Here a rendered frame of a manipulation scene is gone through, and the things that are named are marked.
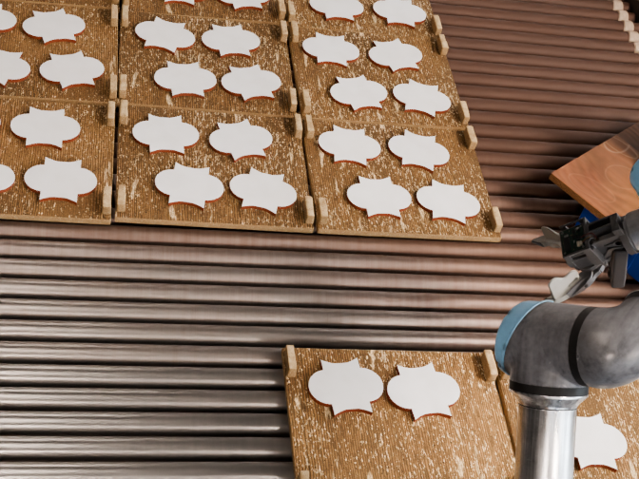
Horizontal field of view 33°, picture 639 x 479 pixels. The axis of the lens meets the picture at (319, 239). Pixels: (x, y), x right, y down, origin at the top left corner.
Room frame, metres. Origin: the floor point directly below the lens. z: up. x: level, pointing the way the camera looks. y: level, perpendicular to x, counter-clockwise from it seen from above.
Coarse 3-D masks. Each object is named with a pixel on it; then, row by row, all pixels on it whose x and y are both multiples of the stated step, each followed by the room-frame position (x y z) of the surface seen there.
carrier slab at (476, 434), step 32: (320, 352) 1.28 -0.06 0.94; (352, 352) 1.30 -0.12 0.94; (384, 352) 1.33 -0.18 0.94; (416, 352) 1.35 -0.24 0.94; (288, 384) 1.19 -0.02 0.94; (384, 384) 1.25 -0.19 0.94; (480, 384) 1.31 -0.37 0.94; (288, 416) 1.13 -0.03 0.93; (320, 416) 1.14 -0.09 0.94; (352, 416) 1.16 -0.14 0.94; (384, 416) 1.18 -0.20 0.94; (480, 416) 1.24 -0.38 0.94; (320, 448) 1.08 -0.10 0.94; (352, 448) 1.09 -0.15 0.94; (384, 448) 1.11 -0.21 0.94; (416, 448) 1.13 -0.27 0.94; (448, 448) 1.15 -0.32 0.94; (480, 448) 1.17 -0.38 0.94; (512, 448) 1.19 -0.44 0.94
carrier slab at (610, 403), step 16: (496, 368) 1.36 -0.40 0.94; (512, 400) 1.30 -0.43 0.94; (592, 400) 1.35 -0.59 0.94; (608, 400) 1.36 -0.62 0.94; (624, 400) 1.37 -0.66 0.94; (512, 416) 1.26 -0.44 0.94; (608, 416) 1.32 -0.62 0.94; (624, 416) 1.33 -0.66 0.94; (512, 432) 1.22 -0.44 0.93; (624, 432) 1.29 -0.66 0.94; (576, 464) 1.19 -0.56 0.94; (624, 464) 1.22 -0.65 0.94
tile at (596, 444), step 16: (576, 416) 1.29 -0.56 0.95; (592, 416) 1.30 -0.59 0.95; (576, 432) 1.25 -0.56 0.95; (592, 432) 1.26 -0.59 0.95; (608, 432) 1.27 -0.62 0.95; (576, 448) 1.22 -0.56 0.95; (592, 448) 1.23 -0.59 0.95; (608, 448) 1.24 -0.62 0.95; (624, 448) 1.25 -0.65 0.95; (592, 464) 1.19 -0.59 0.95; (608, 464) 1.20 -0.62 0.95
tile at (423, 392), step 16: (400, 368) 1.29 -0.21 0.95; (416, 368) 1.30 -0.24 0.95; (432, 368) 1.31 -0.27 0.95; (400, 384) 1.25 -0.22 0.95; (416, 384) 1.26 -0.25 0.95; (432, 384) 1.27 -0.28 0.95; (448, 384) 1.28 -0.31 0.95; (400, 400) 1.22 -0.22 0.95; (416, 400) 1.23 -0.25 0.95; (432, 400) 1.24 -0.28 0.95; (448, 400) 1.25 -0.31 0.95; (416, 416) 1.19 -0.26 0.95; (448, 416) 1.21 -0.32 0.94
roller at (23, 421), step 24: (0, 432) 0.96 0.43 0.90; (24, 432) 0.97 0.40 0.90; (48, 432) 0.98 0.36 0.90; (72, 432) 0.99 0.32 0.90; (96, 432) 1.01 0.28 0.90; (120, 432) 1.02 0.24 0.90; (144, 432) 1.03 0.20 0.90; (168, 432) 1.04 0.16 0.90; (192, 432) 1.06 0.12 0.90; (216, 432) 1.07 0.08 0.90; (240, 432) 1.08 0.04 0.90; (264, 432) 1.10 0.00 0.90; (288, 432) 1.11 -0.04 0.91
